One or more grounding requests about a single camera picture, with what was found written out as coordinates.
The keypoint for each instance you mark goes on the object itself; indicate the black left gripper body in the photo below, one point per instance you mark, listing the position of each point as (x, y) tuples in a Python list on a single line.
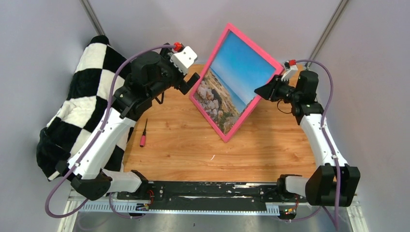
[(171, 75)]

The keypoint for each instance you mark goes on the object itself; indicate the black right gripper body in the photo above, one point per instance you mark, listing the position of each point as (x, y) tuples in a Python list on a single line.
[(285, 92)]

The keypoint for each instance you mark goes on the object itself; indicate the pink picture frame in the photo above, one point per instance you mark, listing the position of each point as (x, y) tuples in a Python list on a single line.
[(238, 125)]

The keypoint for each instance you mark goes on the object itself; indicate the landscape beach photo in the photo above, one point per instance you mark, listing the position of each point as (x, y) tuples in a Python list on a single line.
[(234, 76)]

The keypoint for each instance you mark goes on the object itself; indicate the pink handled screwdriver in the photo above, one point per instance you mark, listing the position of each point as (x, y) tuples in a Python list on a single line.
[(143, 137)]

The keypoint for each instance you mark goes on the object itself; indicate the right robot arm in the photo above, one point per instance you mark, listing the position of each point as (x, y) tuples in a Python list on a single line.
[(334, 182)]

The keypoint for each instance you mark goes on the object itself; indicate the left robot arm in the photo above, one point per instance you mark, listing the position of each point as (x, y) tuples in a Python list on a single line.
[(151, 75)]

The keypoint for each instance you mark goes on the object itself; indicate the black white checkered pillow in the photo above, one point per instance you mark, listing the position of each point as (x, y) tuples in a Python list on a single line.
[(84, 107)]

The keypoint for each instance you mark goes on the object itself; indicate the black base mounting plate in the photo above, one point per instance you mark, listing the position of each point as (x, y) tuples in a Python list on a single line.
[(194, 196)]

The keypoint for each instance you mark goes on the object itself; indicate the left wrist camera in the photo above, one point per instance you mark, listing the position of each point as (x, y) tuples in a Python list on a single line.
[(184, 59)]

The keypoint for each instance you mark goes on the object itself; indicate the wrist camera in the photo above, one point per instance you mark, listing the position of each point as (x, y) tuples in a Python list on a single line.
[(184, 59), (290, 69)]

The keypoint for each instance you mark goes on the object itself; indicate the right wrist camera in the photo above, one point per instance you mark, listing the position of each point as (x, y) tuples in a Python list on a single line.
[(290, 69)]

